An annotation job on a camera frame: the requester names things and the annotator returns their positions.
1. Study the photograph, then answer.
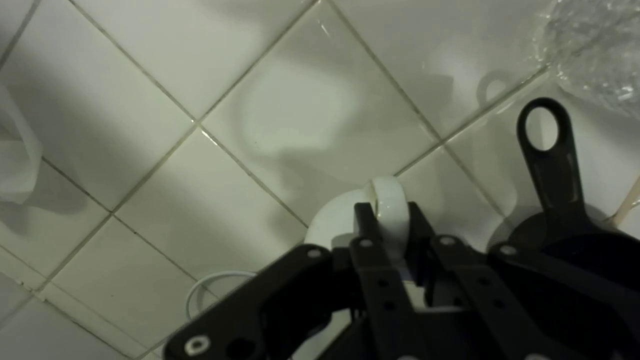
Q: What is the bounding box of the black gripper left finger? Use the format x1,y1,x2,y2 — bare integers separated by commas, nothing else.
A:
161,201,427,360

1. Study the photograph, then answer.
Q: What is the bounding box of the small black pan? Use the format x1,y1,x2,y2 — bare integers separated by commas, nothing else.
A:
487,97,640,291

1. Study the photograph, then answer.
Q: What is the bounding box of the white adapter cable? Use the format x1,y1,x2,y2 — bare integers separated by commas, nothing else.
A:
184,269,259,324

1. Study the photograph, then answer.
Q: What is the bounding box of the clear plastic water bottle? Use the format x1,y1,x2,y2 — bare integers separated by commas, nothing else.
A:
532,0,640,125

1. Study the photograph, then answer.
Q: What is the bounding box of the white mug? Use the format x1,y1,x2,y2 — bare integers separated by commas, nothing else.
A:
302,175,427,313

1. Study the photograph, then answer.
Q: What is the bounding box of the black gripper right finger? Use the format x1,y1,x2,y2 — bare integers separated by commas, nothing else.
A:
406,201,640,360

